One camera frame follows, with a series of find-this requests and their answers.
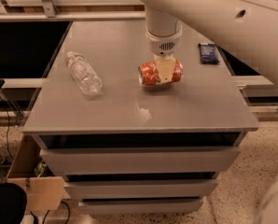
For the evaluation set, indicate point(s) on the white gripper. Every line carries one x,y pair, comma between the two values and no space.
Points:
163,43

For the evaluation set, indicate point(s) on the red coca-cola can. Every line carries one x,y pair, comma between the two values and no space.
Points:
149,75

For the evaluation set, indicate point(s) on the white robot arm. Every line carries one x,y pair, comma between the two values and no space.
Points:
247,29

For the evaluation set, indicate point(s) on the dark blue snack packet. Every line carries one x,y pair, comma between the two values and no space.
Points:
208,53

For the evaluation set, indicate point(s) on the grey drawer cabinet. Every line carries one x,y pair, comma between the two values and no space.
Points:
204,109

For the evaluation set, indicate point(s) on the clear plastic water bottle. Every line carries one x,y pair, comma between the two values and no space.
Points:
84,75

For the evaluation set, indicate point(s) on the top grey drawer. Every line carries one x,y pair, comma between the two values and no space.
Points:
152,160

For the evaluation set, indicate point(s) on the grey drawer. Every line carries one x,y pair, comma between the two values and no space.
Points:
140,206
140,189
152,160

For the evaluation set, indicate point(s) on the middle grey drawer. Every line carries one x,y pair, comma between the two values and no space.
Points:
140,189

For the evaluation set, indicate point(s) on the bottom grey drawer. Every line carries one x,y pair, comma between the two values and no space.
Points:
140,206

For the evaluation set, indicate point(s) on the brown cardboard box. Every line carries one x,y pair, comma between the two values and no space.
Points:
43,193

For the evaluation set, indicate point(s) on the black round chair seat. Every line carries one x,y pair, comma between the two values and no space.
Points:
13,200

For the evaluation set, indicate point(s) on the metal shelf frame rail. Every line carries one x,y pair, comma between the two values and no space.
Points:
70,10

